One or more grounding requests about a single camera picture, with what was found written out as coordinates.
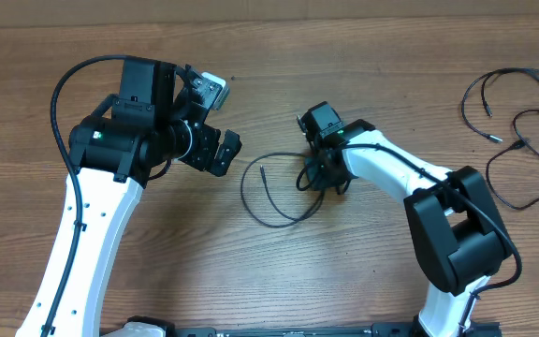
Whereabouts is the black USB-A to C cable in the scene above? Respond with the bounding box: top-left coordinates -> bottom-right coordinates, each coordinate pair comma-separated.
485,109 -> 539,211

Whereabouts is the black USB-C cable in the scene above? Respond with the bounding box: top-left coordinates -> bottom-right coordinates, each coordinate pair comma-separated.
459,67 -> 539,144

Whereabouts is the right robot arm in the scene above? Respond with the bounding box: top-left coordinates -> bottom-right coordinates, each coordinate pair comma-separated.
297,102 -> 518,336

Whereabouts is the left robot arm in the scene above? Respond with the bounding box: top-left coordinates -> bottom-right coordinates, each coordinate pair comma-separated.
18,55 -> 241,336

